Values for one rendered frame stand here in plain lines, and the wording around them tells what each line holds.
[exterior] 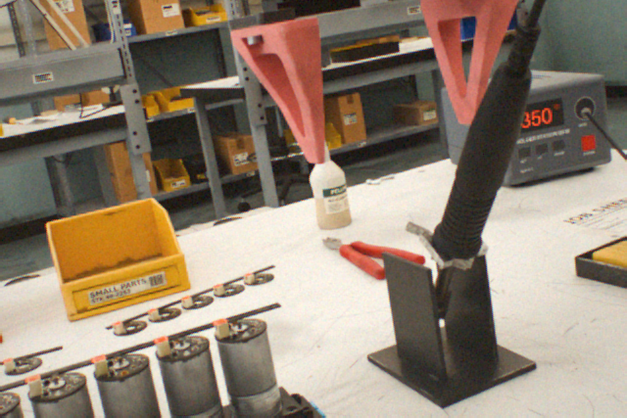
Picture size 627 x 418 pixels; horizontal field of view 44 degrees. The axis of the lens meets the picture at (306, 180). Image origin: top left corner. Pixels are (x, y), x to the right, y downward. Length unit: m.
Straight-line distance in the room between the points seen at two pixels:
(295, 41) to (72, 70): 2.30
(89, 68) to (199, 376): 2.33
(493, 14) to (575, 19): 5.98
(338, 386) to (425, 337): 0.06
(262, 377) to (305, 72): 0.14
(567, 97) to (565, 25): 5.68
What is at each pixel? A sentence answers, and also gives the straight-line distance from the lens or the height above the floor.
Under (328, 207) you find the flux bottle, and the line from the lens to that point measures 0.74.
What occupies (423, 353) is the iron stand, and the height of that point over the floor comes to 0.77.
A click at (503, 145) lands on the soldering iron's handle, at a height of 0.88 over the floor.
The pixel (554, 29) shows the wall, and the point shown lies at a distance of 6.57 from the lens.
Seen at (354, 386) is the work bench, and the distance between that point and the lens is 0.44.
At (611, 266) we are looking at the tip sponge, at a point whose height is 0.76.
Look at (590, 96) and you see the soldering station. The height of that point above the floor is 0.83.
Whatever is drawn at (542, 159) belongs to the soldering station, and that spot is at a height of 0.78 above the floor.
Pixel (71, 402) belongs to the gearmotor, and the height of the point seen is 0.81.
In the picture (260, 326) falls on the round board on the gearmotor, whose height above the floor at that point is 0.81.
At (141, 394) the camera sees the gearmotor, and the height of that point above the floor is 0.80.
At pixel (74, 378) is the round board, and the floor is 0.81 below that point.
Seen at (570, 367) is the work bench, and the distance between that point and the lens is 0.44.
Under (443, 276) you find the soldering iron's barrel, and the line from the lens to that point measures 0.42.
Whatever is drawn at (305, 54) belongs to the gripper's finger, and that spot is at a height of 0.93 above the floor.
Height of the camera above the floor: 0.95
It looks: 12 degrees down
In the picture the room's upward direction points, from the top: 10 degrees counter-clockwise
